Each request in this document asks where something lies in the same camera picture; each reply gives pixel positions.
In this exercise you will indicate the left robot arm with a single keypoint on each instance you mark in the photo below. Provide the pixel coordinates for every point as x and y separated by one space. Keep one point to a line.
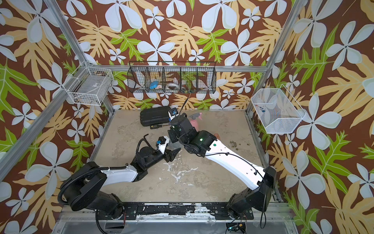
82 190

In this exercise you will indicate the white tape roll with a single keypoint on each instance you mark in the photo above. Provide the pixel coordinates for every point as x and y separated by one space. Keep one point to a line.
172 86

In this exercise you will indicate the blue tape roll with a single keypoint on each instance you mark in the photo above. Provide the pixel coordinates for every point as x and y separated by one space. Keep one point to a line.
154 84

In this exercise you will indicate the black yellow screwdriver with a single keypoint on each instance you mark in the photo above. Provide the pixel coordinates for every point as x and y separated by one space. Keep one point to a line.
156 126

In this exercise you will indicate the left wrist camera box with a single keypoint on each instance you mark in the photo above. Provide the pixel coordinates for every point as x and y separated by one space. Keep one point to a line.
162 143

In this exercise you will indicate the clear blue spray bottle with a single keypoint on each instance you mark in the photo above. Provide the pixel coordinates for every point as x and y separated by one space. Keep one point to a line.
173 146

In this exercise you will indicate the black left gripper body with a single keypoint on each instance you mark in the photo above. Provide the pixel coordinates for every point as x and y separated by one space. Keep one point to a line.
157 156

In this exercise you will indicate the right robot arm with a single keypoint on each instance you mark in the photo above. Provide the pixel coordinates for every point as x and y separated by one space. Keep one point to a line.
260 181

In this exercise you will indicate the pink grey spray nozzle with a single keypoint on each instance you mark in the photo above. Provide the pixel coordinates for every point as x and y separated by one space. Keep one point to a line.
195 116

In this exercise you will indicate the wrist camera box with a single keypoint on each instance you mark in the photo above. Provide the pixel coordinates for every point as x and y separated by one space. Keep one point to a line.
162 143
172 113

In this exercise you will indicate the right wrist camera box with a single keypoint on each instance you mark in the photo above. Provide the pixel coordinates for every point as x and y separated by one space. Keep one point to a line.
172 113

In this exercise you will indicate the white mesh wall basket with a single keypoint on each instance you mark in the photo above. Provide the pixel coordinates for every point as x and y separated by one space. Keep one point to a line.
278 110

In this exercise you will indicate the black plastic tool case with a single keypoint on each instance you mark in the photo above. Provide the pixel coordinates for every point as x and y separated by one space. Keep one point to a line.
154 116

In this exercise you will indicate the opaque pink spray bottle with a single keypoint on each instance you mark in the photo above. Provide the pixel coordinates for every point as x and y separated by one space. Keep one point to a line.
194 123

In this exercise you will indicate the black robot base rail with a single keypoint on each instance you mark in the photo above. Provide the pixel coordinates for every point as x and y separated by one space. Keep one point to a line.
216 210

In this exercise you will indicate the black wire wall basket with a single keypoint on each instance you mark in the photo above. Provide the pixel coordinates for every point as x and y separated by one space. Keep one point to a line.
192 77

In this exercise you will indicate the white wire wall basket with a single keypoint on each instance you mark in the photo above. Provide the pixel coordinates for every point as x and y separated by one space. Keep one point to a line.
89 85

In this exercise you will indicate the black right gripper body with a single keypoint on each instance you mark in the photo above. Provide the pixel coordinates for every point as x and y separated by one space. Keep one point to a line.
174 136

